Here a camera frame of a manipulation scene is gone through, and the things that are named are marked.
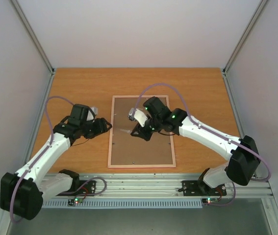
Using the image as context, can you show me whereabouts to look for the pink picture frame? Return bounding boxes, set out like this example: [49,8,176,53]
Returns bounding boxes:
[107,95,176,168]

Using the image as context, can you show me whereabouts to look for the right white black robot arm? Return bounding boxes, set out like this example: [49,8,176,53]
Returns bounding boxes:
[128,96,260,196]

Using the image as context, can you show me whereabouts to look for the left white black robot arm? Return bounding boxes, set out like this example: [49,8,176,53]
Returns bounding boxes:
[0,104,112,222]

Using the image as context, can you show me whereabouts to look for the left small circuit board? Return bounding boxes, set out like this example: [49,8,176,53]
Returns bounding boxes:
[67,198,84,207]

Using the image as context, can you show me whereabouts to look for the small circuit board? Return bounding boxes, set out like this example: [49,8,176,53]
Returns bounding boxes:
[67,198,84,207]
[202,197,219,205]

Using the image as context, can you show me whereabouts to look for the right small circuit board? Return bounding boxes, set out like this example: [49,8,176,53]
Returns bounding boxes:
[202,197,219,205]

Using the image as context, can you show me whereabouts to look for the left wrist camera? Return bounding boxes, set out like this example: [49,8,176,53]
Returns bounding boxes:
[86,107,98,121]

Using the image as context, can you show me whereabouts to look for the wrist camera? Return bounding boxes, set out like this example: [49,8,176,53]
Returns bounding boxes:
[128,108,148,127]
[86,107,98,121]

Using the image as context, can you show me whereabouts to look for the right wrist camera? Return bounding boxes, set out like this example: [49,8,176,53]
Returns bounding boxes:
[128,108,148,127]

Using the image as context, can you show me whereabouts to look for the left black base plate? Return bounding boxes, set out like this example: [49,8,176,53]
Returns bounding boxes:
[59,180,96,196]

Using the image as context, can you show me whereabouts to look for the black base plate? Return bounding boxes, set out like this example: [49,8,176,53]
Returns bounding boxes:
[178,180,227,196]
[59,180,96,196]

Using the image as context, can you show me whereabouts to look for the aluminium rail base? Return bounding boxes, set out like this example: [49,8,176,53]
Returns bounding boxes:
[3,172,274,199]

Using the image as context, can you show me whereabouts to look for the left aluminium corner post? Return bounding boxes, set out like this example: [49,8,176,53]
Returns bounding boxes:
[10,0,54,74]

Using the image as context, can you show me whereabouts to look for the aluminium corner post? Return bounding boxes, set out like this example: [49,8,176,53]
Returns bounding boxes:
[222,0,269,76]
[10,0,54,74]

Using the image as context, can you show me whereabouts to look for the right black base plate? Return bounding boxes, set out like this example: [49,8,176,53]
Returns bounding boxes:
[178,180,227,196]

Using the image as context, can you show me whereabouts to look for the grey slotted cable duct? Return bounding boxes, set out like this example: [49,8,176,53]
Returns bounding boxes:
[42,198,202,210]

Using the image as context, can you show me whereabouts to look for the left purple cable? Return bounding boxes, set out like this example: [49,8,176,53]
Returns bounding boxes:
[8,96,107,223]

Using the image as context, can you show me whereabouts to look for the purple cable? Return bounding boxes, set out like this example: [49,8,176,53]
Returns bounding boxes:
[8,96,107,223]
[133,83,272,206]

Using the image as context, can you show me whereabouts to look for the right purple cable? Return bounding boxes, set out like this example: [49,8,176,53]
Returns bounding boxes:
[133,83,272,206]

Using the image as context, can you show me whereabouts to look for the right aluminium corner post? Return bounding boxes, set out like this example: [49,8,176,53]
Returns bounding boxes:
[222,0,269,76]

